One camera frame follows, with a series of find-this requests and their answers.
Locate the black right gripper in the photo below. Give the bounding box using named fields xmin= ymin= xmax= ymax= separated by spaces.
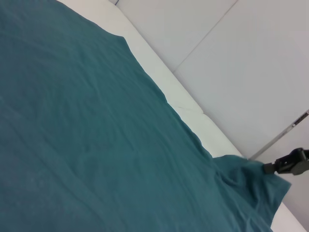
xmin=264 ymin=147 xmax=309 ymax=175

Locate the grey labelled metal strip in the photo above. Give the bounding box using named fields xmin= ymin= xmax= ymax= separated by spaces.
xmin=248 ymin=109 xmax=309 ymax=160

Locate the teal blue t-shirt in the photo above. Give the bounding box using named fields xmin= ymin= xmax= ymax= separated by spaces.
xmin=0 ymin=0 xmax=292 ymax=232

